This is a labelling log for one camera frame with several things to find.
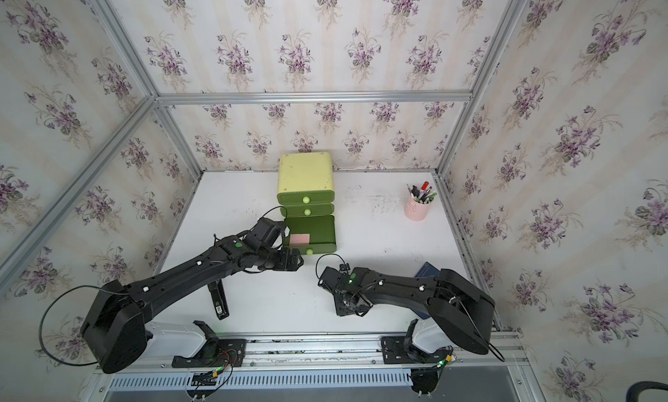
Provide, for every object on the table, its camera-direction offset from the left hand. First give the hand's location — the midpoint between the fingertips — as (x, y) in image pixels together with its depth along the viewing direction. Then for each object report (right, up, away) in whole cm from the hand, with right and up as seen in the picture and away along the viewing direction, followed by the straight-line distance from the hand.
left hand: (297, 264), depth 81 cm
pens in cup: (+47, +22, +17) cm, 55 cm away
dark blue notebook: (+45, -4, +8) cm, 46 cm away
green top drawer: (+2, +22, +5) cm, 22 cm away
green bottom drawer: (+7, +9, +15) cm, 19 cm away
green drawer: (+2, +17, +10) cm, 20 cm away
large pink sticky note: (-1, +5, +14) cm, 15 cm away
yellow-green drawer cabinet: (+1, +30, +9) cm, 32 cm away
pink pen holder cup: (+43, +16, +17) cm, 49 cm away
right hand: (+16, -15, +1) cm, 22 cm away
